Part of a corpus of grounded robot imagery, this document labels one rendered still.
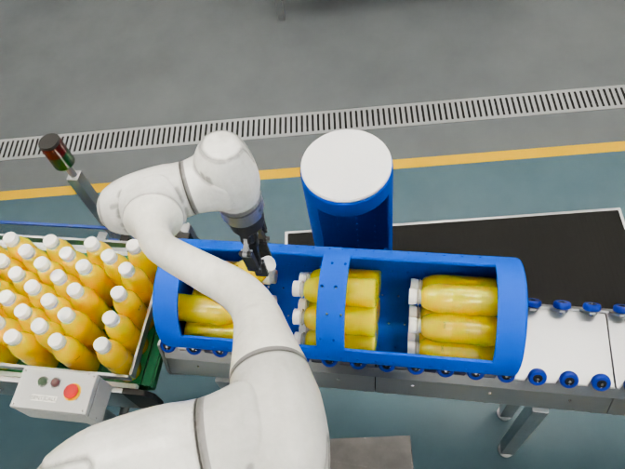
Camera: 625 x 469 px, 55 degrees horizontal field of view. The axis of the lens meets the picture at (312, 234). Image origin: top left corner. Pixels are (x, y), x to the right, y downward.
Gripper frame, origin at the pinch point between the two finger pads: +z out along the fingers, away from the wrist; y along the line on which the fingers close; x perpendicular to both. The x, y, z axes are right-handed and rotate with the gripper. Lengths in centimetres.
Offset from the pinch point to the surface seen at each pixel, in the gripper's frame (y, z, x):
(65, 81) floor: 183, 131, 180
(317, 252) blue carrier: 7.2, 8.5, -11.3
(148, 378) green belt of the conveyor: -19, 40, 37
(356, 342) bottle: -10.6, 20.5, -21.9
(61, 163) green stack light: 33, 11, 67
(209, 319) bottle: -9.2, 16.6, 14.8
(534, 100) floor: 175, 131, -95
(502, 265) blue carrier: 7, 8, -55
